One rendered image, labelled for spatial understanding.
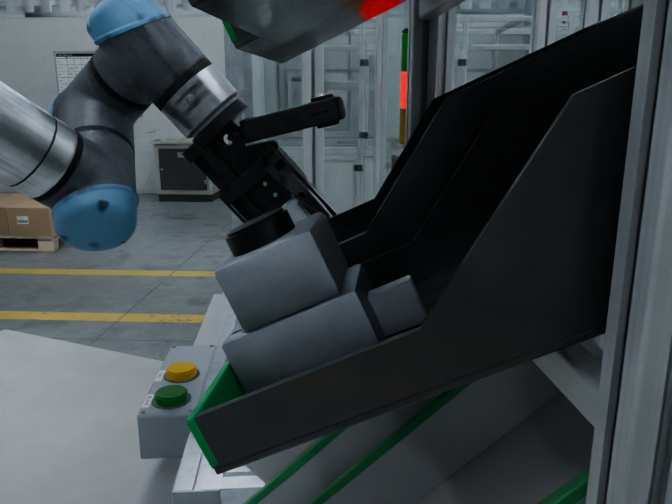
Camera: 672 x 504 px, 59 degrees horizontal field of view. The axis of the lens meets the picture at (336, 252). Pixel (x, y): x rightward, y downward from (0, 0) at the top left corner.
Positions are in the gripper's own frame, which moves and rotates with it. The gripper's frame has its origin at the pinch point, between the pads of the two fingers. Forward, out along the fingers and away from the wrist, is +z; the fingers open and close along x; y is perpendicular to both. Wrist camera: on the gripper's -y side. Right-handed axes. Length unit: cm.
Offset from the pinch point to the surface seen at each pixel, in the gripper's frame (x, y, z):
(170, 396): -0.2, 29.1, 0.0
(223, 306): -65, 38, 7
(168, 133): -822, 158, -101
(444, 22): -18.5, -28.0, -9.9
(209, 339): -46, 38, 7
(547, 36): -78, -60, 13
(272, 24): 40.4, -6.9, -18.7
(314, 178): -107, 5, 4
